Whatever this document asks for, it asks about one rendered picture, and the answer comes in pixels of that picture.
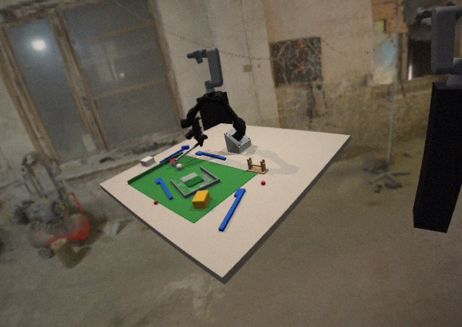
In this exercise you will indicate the yellow cube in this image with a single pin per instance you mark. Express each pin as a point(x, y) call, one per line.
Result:
point(201, 199)

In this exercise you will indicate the green flat mat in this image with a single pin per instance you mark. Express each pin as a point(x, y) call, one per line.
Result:
point(231, 179)

